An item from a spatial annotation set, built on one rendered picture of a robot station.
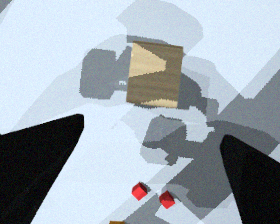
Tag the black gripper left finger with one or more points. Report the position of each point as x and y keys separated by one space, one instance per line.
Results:
x=30 y=161

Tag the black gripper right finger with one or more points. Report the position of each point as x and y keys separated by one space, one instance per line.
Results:
x=254 y=178

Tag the red block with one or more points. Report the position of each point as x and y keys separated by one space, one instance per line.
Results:
x=166 y=199
x=139 y=191

